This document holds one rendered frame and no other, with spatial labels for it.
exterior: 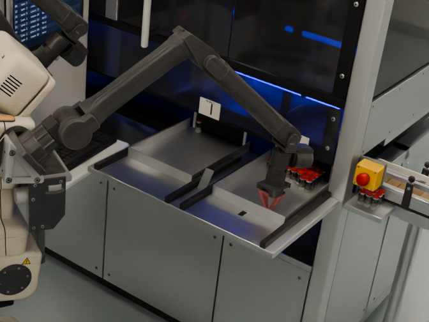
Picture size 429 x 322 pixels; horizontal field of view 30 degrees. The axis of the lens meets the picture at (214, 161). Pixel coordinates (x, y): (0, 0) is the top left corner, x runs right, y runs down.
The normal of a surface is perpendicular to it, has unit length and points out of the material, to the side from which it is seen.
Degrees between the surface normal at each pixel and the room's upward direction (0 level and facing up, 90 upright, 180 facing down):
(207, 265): 90
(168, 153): 0
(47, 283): 0
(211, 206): 0
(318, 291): 90
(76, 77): 90
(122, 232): 90
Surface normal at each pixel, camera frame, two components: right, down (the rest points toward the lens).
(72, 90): 0.88, 0.30
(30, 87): 0.46, 0.46
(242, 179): 0.11, -0.88
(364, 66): -0.57, 0.33
